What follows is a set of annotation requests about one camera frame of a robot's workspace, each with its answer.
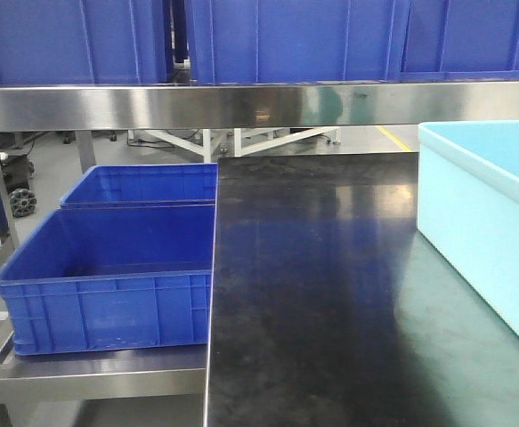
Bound upper middle blue crate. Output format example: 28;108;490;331
185;1;410;85

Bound black wheeled cart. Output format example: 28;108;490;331
0;133;37;218

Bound upper left blue crate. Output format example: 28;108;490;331
0;1;173;85

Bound near blue plastic bin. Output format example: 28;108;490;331
0;205;215;356

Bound steel shelf rack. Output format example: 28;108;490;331
0;81;519;426

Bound black rubber table mat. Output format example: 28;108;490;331
204;153;519;426

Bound blue crate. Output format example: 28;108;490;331
0;1;173;85
401;1;519;82
185;1;410;85

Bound far blue plastic bin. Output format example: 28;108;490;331
60;163;218;209

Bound upper right blue crate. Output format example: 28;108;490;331
401;1;519;82

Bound blue plastic bin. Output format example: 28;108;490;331
60;163;218;209
0;205;215;356

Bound white metal frame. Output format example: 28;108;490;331
141;126;342;163

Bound light blue foam box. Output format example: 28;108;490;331
417;120;519;337

